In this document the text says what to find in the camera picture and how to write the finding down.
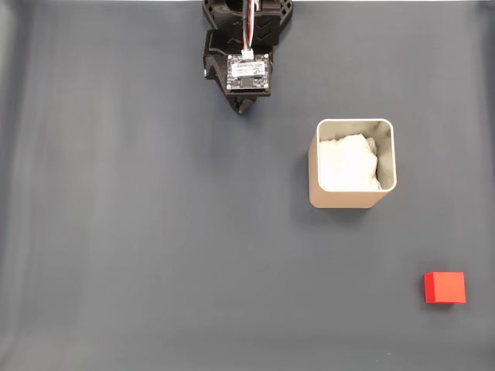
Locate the red cube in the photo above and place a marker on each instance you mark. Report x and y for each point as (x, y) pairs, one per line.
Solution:
(446, 288)

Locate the beige square box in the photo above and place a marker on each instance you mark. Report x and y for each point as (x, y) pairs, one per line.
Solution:
(340, 199)

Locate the white crumpled tissue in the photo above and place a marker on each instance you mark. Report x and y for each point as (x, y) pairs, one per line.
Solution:
(344, 166)

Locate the camera circuit board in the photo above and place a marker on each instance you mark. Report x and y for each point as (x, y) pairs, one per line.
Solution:
(247, 73)

